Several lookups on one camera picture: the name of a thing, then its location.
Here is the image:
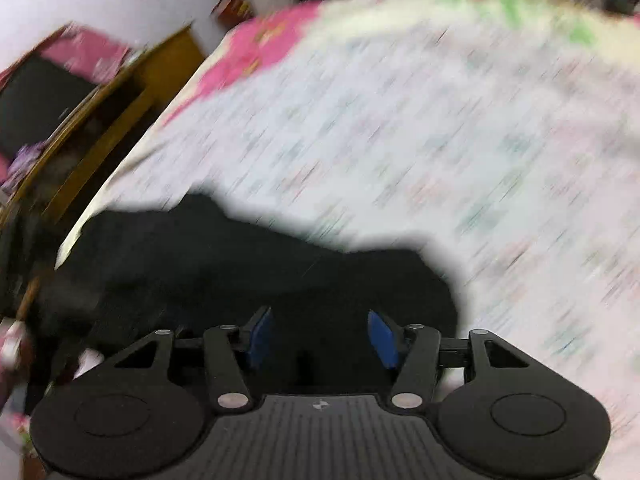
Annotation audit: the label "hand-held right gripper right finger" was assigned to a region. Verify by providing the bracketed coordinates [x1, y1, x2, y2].
[367, 309, 532, 412]

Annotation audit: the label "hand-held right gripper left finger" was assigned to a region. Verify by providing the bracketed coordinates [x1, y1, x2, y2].
[102, 305, 275, 412]

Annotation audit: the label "black screen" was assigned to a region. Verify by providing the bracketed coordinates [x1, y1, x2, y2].
[0, 56, 98, 158]

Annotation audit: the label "black pants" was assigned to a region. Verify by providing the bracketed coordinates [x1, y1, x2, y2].
[27, 191, 460, 401]

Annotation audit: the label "wooden side table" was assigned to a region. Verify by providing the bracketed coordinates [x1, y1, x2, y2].
[0, 24, 208, 241]

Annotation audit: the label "pink cloth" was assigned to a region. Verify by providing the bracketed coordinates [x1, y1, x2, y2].
[40, 26, 133, 83]

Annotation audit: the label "floral bedsheet with pink border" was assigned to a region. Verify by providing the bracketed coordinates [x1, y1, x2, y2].
[55, 0, 640, 480]

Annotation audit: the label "red box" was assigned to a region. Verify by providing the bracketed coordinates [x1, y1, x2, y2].
[211, 0, 255, 28]

